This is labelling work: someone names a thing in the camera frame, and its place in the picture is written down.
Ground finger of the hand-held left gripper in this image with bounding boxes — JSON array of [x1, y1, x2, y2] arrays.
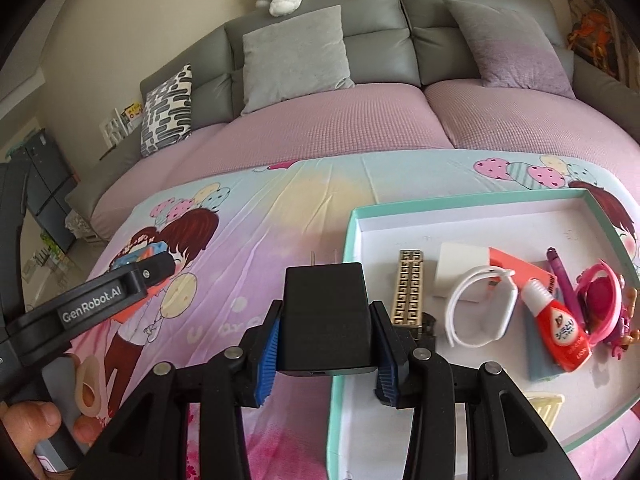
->
[[127, 251, 177, 295]]

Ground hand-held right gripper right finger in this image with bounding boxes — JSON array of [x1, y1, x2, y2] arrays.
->
[[370, 301, 568, 480]]

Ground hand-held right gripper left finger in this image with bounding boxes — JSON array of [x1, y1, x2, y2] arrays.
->
[[82, 300, 283, 480]]

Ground orange blue utility knife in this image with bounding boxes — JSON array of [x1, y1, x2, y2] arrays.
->
[[111, 240, 176, 325]]

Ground black charger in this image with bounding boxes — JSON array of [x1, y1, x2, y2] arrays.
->
[[281, 250, 381, 376]]

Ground gold patterned bar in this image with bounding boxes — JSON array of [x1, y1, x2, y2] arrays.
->
[[391, 249, 427, 328]]

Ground white charger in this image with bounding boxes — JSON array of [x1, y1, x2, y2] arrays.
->
[[432, 242, 493, 303]]

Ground teal box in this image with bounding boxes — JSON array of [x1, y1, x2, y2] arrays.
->
[[327, 187, 640, 480]]

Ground white strap watch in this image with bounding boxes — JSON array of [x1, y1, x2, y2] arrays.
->
[[444, 265, 518, 348]]

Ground blue grey holder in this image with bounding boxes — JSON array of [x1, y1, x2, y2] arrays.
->
[[524, 310, 568, 382]]

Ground cream hair claw clip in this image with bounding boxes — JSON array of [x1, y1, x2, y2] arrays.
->
[[522, 392, 566, 431]]

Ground orange box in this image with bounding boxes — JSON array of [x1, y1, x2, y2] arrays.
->
[[487, 246, 558, 293]]

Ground red white tube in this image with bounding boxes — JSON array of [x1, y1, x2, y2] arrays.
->
[[521, 279, 593, 373]]

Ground purple crayon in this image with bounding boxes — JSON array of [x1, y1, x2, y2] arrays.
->
[[546, 246, 583, 326]]

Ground pink round toy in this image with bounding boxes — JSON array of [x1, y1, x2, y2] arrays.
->
[[577, 258, 626, 346]]

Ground small pink toy figure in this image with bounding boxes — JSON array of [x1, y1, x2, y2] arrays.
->
[[607, 285, 640, 361]]

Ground person's left hand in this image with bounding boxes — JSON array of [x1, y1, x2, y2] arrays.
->
[[0, 401, 103, 480]]

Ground white lattice basket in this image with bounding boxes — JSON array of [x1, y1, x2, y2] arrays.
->
[[65, 207, 108, 243]]

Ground blue grey cabinet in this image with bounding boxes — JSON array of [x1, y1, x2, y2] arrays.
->
[[10, 129, 76, 253]]

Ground printed cartoon blanket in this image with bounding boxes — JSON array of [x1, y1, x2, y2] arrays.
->
[[65, 147, 640, 480]]

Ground white magazine rack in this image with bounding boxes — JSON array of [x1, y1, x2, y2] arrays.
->
[[100, 110, 126, 148]]

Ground black white patterned pillow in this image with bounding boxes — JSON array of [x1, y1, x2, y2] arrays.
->
[[140, 64, 193, 158]]

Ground purple knit sofa cover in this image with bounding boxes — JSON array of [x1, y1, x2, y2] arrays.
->
[[92, 67, 640, 241]]

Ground light grey pillow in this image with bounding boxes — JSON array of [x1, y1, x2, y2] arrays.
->
[[242, 5, 353, 113]]

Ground grey sofa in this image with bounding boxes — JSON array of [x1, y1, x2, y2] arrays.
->
[[65, 0, 640, 241]]

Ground grey purple pillow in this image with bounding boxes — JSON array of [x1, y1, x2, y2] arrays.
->
[[444, 0, 576, 100]]

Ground orange red ornament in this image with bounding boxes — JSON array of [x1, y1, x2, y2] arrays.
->
[[567, 7, 623, 78]]

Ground beige oval ring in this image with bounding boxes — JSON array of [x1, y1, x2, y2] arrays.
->
[[74, 355, 103, 417]]

